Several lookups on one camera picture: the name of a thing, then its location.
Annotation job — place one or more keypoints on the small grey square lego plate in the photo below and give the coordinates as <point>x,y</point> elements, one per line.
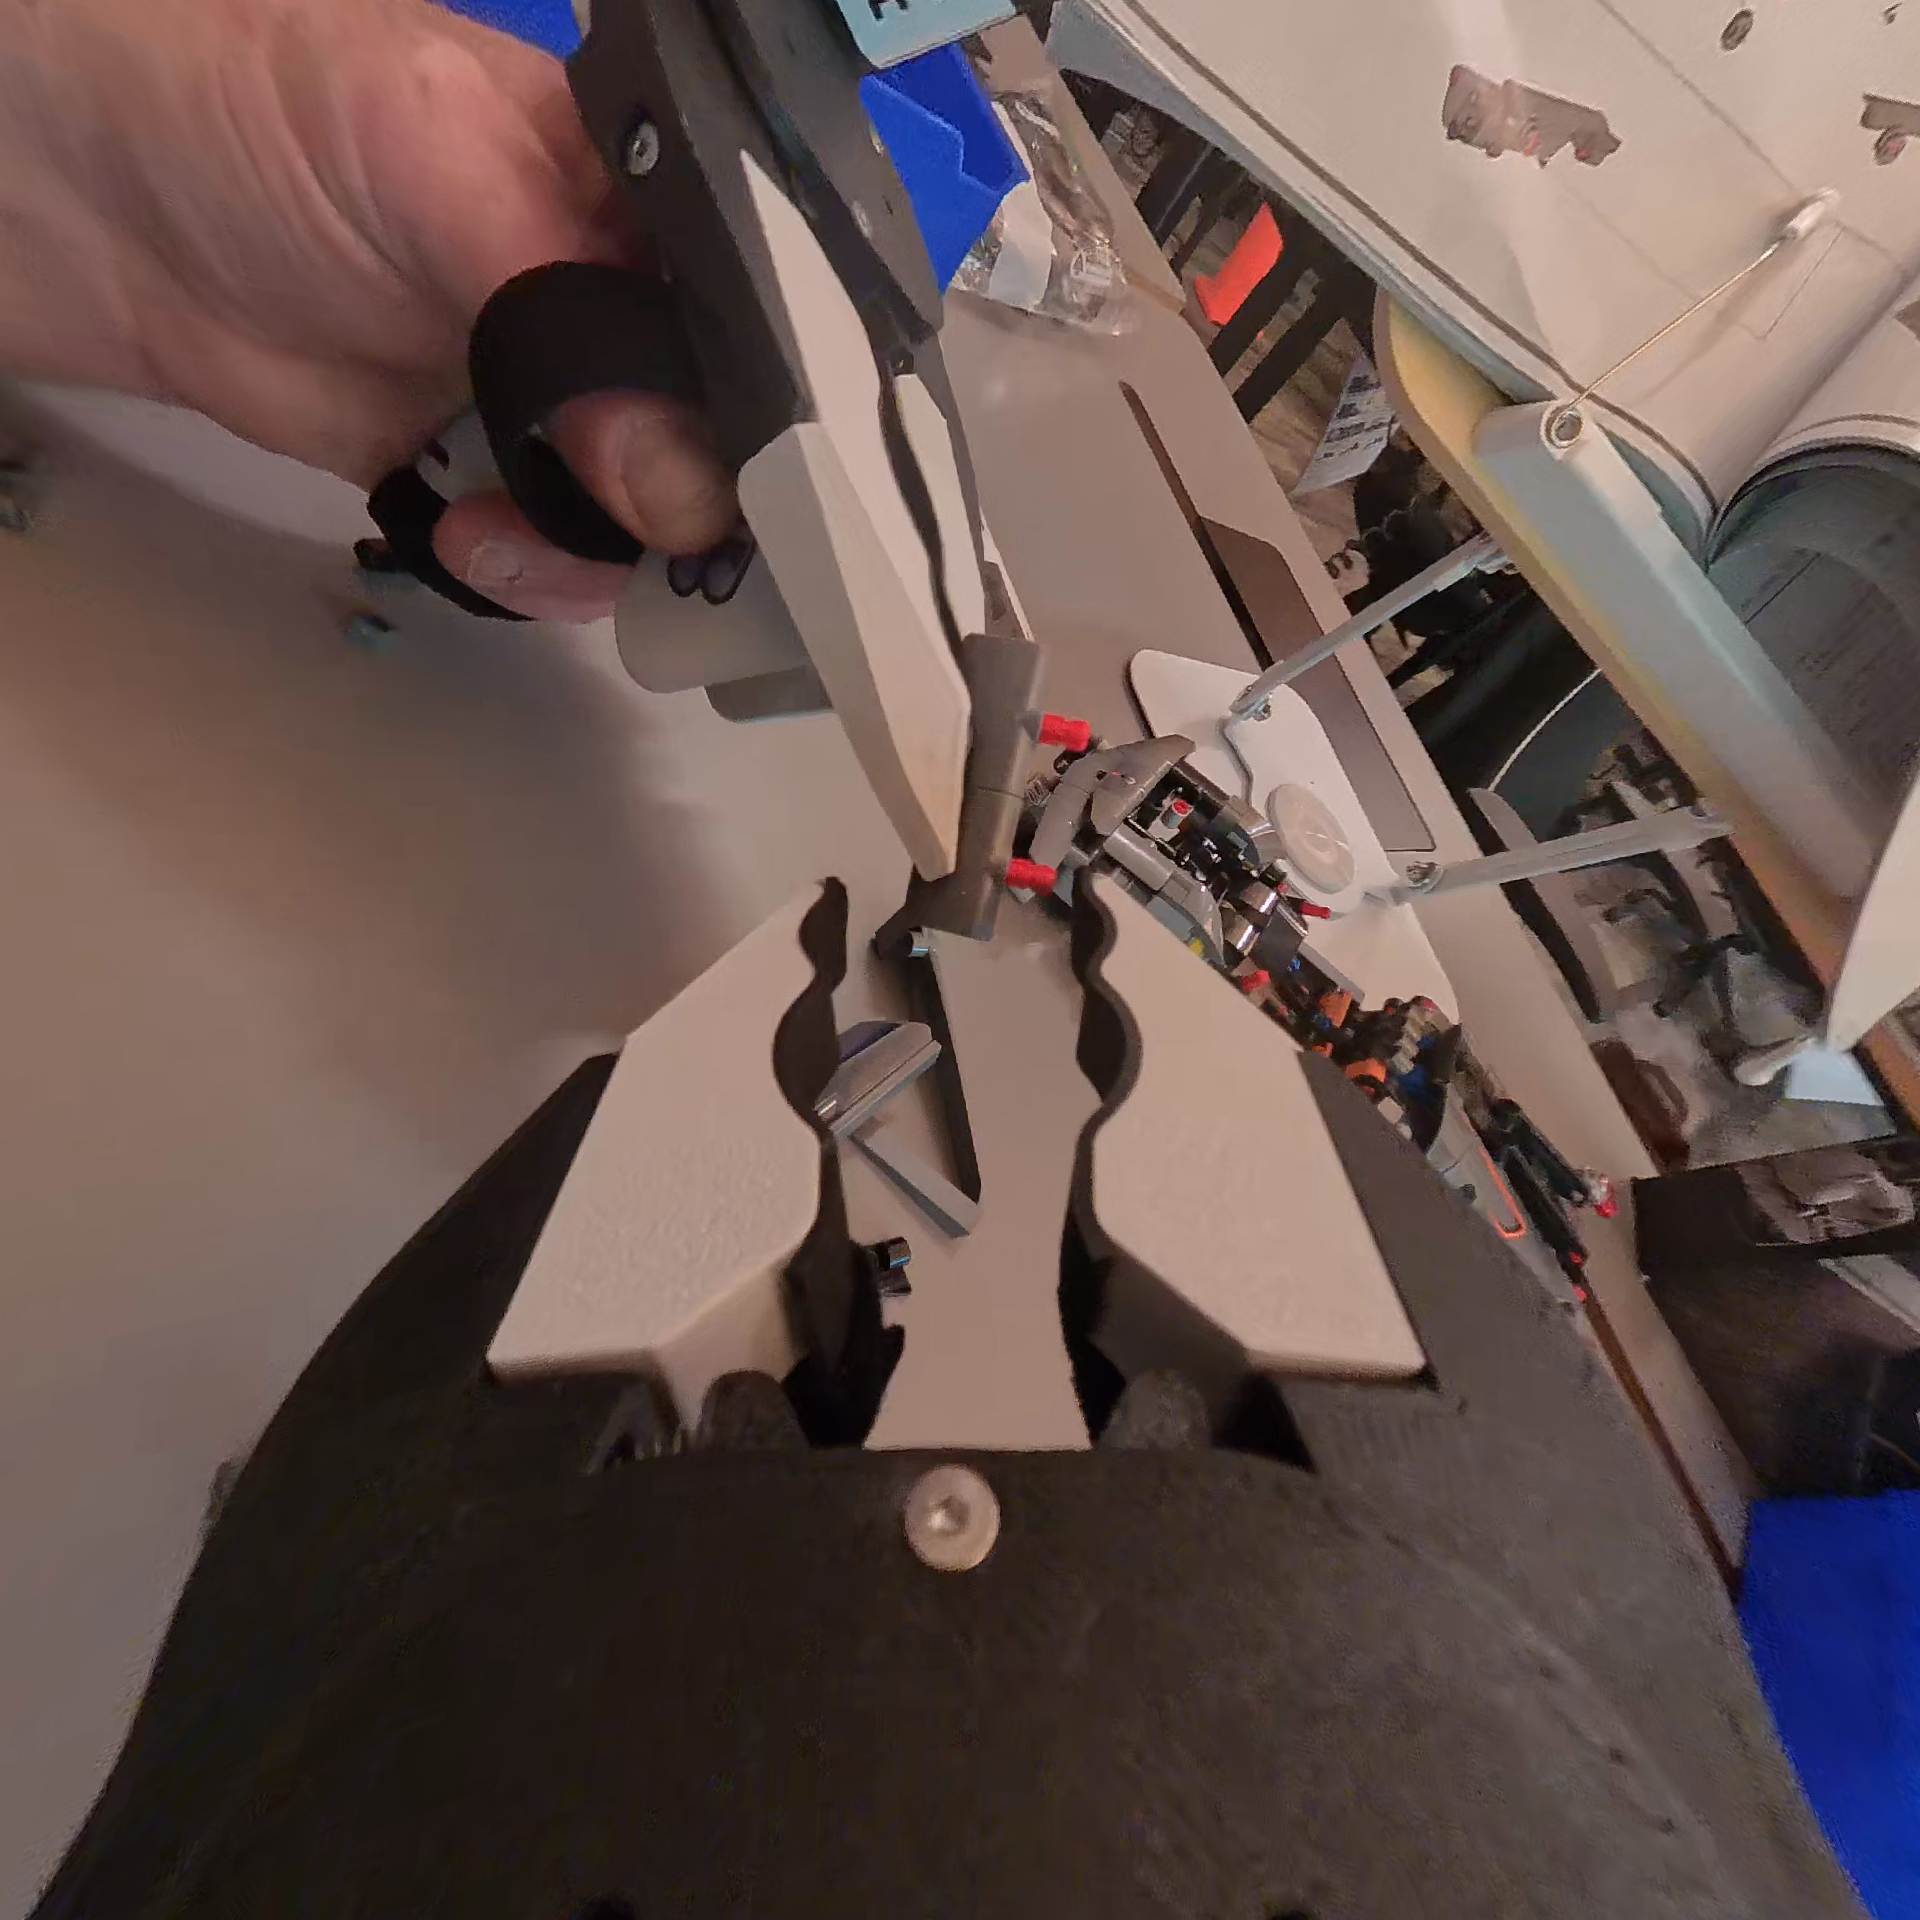
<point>369,627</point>

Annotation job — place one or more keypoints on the lego instruction booklet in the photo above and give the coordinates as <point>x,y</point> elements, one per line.
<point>1577,225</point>

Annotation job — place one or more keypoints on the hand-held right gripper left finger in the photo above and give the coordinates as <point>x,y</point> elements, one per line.
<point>675,1200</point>

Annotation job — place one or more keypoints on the person's left hand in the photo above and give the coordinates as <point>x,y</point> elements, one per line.
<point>225,181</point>

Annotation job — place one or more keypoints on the blue plastic bin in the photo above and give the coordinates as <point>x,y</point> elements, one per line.
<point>1830,1681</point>
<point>946,150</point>

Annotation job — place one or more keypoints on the grey lego car model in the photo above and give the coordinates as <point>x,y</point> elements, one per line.
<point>1201,840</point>

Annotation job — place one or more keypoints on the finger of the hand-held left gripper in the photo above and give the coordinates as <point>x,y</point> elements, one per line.
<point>870,646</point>
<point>946,451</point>

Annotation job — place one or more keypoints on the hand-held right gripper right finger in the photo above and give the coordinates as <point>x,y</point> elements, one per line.
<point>1244,1200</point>

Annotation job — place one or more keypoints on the black lego set box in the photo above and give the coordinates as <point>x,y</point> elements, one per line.
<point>1770,1215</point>

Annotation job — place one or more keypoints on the orange plastic object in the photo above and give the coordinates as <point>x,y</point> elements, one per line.
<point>1244,270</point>

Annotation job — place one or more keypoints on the black lego slope piece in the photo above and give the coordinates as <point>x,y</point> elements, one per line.
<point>893,1266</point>

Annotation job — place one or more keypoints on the clear bag of lego parts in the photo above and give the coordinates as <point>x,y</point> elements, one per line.
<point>1050,225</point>

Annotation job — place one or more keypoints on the grey lego panel assembly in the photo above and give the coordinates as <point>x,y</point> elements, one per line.
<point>878,1073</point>

